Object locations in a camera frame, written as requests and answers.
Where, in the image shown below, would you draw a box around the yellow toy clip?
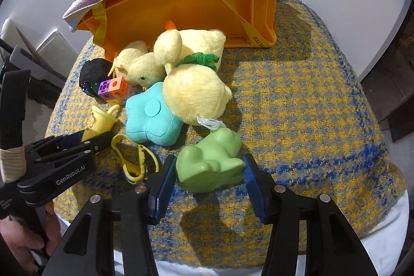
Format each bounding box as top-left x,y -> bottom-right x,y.
111,134 -> 161,185

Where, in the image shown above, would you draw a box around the green toy frog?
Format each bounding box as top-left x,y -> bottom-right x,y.
175,128 -> 246,193

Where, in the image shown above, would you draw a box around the yellow blue woven blanket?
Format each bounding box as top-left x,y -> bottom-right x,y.
45,0 -> 409,270

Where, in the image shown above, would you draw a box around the dark wooden cabinet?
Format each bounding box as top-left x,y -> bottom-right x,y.
358,29 -> 414,142

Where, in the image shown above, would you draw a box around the small yellow plush duck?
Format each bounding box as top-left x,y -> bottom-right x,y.
108,41 -> 166,88

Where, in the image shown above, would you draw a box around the white wall radiator panel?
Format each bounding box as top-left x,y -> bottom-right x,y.
1,18 -> 78,78

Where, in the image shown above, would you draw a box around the person's left hand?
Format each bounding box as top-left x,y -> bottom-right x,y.
1,201 -> 62,275

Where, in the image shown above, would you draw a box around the teal star plush toy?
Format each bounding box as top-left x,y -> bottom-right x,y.
125,82 -> 183,146

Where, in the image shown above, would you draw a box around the yellow flower toy cup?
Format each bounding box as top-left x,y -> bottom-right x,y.
82,104 -> 120,141

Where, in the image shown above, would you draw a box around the colourful toy cube block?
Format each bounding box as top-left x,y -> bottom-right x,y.
98,76 -> 136,106

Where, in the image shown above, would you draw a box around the orange plastic crate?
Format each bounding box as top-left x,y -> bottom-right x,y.
75,0 -> 276,60

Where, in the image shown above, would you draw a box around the large yellow plush duck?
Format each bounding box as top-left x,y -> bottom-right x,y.
153,29 -> 232,125

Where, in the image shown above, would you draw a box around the black knit covered ball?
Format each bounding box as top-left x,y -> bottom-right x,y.
79,58 -> 112,97

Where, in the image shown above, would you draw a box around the white bed sheet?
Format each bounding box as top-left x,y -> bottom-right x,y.
55,188 -> 410,276

